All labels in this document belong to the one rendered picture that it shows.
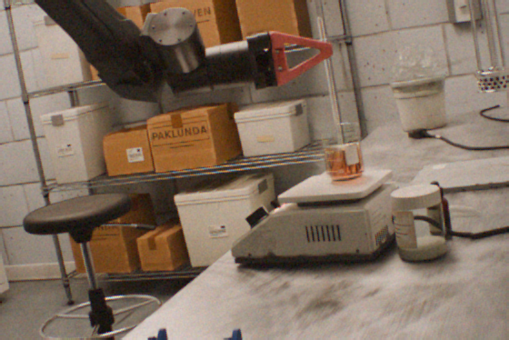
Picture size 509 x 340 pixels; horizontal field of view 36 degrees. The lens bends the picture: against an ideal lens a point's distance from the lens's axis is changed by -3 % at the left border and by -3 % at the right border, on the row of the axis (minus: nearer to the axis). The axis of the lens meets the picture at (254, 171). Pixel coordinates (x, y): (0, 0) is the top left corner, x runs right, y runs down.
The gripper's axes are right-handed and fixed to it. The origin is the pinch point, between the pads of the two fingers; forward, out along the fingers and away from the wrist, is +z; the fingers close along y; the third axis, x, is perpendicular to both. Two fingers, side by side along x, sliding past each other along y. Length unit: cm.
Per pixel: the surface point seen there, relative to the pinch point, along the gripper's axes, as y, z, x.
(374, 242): -7.1, 2.0, 23.3
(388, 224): -1.8, 4.4, 22.8
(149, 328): -19.4, -23.9, 25.8
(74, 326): 208, -119, 102
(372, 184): -3.7, 3.0, 16.9
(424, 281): -17.4, 6.4, 25.6
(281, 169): 255, -24, 57
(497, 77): 27.3, 27.3, 9.4
